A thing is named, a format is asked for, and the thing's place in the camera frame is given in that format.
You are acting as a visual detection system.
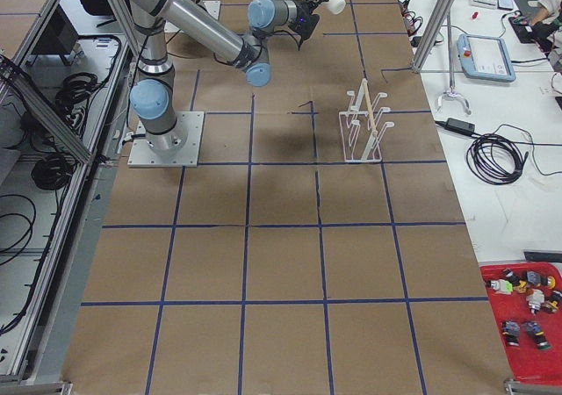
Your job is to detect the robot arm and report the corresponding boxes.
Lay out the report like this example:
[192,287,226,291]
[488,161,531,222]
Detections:
[129,0,327,152]

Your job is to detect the reacher grabber tool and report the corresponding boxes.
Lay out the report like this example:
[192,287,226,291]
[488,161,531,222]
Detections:
[436,13,472,116]

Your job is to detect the teach pendant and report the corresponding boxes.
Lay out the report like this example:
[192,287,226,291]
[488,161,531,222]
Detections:
[457,33,516,83]

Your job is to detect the black power adapter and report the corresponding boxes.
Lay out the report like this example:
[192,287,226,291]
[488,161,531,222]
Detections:
[445,118,475,136]

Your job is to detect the red parts tray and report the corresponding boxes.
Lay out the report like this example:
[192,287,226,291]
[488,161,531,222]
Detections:
[480,262,561,386]

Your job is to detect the white wire cup rack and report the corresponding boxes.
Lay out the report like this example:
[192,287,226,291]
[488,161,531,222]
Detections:
[338,78,394,163]

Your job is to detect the aluminium frame post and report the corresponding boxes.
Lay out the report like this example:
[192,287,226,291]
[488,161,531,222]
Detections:
[412,0,454,73]

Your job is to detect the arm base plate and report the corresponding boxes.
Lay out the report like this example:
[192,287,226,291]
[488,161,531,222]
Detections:
[128,111,205,168]

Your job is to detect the coiled black cable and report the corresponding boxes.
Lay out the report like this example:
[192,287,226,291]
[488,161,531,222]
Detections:
[465,133,530,188]

